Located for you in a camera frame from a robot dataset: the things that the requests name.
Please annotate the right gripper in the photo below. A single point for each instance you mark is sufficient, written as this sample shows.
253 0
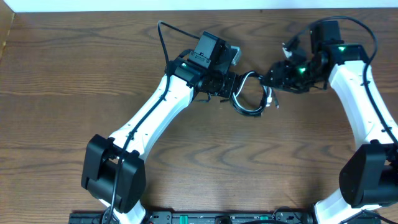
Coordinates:
278 76

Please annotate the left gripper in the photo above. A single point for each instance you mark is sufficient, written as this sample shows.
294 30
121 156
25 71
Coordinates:
230 84

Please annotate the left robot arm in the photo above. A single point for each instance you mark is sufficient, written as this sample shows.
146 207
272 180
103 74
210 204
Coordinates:
114 167

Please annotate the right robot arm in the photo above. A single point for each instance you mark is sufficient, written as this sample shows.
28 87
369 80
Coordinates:
369 179

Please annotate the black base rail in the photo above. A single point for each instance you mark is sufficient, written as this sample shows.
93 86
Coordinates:
163 217

